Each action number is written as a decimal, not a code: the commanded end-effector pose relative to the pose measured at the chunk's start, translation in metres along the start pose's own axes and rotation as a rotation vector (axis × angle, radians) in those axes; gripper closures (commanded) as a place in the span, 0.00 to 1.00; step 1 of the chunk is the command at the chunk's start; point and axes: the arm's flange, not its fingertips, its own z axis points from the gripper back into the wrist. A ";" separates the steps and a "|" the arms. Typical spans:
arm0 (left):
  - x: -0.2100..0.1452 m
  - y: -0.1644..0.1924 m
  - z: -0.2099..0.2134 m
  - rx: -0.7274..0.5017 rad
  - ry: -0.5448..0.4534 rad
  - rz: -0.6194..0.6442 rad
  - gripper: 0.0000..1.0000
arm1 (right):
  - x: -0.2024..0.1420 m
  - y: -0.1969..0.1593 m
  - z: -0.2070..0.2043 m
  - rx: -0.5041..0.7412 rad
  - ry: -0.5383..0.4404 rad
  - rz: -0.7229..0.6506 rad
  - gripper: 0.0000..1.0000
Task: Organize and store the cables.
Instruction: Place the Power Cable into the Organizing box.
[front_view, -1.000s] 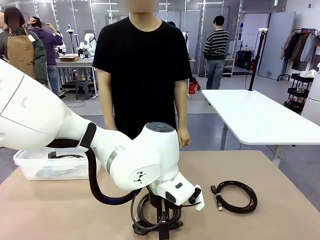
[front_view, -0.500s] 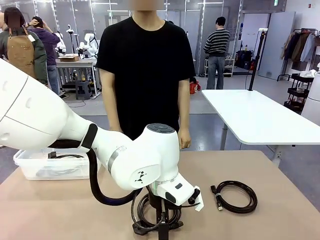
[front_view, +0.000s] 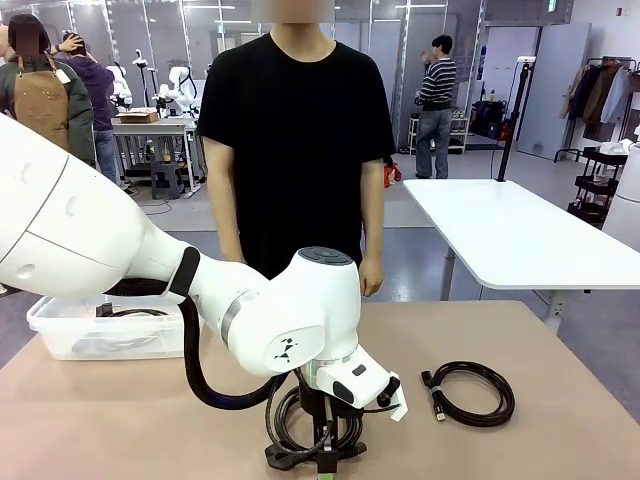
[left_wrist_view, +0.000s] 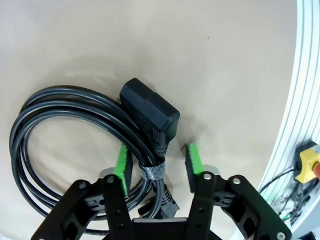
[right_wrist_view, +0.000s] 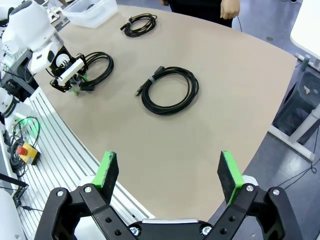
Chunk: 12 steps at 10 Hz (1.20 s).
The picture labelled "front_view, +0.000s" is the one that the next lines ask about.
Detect black stand with white head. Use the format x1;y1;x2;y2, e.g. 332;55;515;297
131;48;157;109

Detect grey workbench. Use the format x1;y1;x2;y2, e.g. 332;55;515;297
110;117;206;197

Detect person's right forearm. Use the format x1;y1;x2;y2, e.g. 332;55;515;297
211;194;242;264

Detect black power cord coil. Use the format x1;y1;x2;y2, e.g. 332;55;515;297
263;382;369;472

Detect black luggage pile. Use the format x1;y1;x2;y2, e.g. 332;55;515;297
469;98;512;141

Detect flat cardboard box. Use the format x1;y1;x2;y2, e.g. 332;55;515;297
115;110;160;125

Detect black camera pole stand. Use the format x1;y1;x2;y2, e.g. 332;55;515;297
496;55;537;183

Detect person's left hand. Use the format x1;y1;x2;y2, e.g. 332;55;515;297
358;255;386;298

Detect person's left forearm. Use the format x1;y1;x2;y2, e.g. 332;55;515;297
359;194;387;261

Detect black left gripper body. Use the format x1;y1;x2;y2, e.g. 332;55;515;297
297;380;352;427

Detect small red white object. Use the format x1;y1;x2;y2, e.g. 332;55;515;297
383;154;404;189

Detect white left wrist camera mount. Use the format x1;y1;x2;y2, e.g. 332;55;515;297
316;356;411;424

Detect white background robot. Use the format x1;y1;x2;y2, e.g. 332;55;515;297
105;62;135;109
151;60;202;119

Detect person purple hoodie blue jeans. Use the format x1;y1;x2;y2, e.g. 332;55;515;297
49;31;122;187

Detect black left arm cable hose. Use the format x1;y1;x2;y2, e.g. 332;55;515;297
107;246;290;413

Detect person in striped sweater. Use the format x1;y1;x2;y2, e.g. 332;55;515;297
413;34;459;181

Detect white cylindrical machine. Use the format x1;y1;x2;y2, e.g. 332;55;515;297
601;142;640;251

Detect person in black T-shirt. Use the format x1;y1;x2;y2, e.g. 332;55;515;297
196;0;398;281

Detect white folding table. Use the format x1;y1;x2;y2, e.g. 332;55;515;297
402;178;640;334

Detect person in brown apron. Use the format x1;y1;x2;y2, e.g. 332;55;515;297
0;13;97;169

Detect white shoe rack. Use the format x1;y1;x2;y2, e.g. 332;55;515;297
408;115;472;156

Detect grey step stool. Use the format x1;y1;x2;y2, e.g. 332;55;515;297
148;159;184;201

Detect thin black USB cable coil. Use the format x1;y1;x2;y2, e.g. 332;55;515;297
419;360;517;430

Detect black utility cart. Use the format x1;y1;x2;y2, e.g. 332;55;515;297
567;145;629;229

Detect clear plastic storage bin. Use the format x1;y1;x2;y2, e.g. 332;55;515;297
26;293;202;362

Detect coat rack with clothes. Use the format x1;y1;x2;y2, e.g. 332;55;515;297
552;55;640;164

